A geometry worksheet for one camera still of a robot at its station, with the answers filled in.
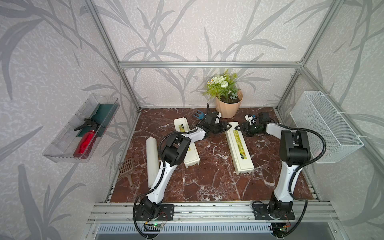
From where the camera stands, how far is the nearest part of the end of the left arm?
85cm

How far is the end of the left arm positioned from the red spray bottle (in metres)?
0.51

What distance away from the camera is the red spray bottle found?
56 centimetres

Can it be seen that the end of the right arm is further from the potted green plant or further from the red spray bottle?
the red spray bottle

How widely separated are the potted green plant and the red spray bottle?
66 cm

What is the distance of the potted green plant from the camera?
0.95m

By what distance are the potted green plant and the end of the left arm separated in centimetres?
16
